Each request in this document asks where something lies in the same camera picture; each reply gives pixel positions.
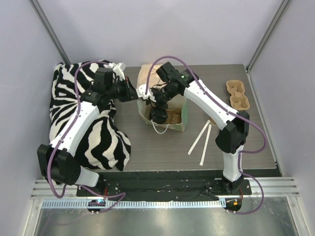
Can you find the aluminium frame rail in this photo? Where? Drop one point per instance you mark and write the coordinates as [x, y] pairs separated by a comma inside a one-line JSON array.
[[149, 188]]

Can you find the beige cloth pouch with ribbon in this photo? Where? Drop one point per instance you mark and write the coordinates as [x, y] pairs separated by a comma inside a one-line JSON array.
[[154, 81]]

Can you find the zebra print plush blanket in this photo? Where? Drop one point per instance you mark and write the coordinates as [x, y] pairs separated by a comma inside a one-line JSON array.
[[103, 146]]

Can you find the green illustrated paper bag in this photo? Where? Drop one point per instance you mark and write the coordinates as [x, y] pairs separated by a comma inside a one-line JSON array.
[[177, 102]]

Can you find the black plastic cup lid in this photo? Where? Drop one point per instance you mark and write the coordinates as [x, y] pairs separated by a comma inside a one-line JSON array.
[[158, 115]]

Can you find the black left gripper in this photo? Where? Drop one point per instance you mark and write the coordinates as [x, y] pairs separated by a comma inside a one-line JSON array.
[[126, 91]]

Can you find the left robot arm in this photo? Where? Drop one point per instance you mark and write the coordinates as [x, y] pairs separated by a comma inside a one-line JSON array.
[[83, 135]]

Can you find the white slotted cable duct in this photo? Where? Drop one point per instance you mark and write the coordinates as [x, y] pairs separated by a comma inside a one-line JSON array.
[[95, 203]]

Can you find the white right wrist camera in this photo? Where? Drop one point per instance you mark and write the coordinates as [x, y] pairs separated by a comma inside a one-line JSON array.
[[145, 93]]

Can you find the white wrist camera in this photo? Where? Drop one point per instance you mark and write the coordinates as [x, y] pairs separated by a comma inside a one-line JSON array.
[[145, 93], [118, 69]]

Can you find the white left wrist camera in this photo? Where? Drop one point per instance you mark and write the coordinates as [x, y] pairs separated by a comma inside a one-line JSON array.
[[118, 69]]

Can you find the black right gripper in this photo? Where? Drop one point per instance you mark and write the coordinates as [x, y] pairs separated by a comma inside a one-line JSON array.
[[158, 105]]

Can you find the white straw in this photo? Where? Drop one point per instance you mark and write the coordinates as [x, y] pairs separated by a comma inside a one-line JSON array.
[[205, 145], [198, 137]]

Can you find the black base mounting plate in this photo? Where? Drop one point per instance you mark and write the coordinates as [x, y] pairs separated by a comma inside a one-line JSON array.
[[188, 174]]

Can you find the brown cardboard cup carrier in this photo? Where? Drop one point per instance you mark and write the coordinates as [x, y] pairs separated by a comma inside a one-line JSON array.
[[238, 100]]

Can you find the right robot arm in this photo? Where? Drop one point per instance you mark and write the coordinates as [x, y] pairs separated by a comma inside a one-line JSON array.
[[233, 128]]

